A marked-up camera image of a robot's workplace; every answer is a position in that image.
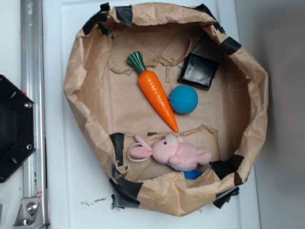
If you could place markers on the black box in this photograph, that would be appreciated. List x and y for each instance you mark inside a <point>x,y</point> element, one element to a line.
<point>198,71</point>

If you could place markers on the orange toy carrot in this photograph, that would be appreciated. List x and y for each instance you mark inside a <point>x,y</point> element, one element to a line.
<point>153,90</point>

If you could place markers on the blue dimpled ball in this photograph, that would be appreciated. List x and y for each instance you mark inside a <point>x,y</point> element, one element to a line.
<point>183,99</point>

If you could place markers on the pink plush bunny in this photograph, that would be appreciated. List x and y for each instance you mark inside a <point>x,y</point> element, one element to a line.
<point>172,151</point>

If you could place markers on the blue object under bunny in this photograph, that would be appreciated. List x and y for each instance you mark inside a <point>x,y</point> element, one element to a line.
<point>192,175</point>

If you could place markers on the aluminium frame rail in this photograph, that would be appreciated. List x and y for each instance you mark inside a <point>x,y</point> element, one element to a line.
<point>32,83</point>

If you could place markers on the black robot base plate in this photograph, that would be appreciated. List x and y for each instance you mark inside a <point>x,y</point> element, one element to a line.
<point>16,128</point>

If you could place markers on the metal corner bracket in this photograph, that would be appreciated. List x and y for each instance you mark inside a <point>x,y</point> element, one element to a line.
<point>30,214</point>

